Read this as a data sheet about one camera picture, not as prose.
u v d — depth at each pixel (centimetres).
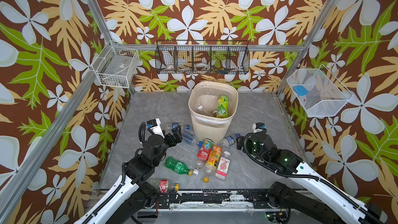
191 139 91
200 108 95
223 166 81
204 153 84
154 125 62
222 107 84
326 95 78
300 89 87
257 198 75
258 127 66
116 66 85
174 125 96
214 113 92
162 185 73
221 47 92
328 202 44
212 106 100
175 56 98
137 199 61
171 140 63
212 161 82
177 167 79
